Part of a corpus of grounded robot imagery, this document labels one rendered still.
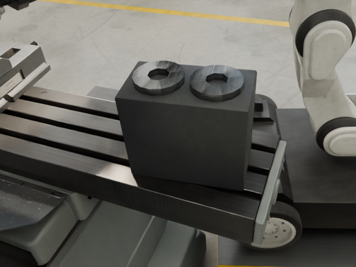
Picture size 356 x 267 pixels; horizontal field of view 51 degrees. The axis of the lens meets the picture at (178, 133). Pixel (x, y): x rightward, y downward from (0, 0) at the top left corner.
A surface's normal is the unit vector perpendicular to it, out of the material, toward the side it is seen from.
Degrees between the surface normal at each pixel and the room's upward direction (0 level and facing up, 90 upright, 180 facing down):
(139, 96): 0
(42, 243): 90
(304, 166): 0
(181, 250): 0
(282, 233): 90
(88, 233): 90
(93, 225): 90
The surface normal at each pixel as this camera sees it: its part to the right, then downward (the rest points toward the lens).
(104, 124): -0.07, -0.75
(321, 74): -0.07, 0.66
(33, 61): 0.93, 0.18
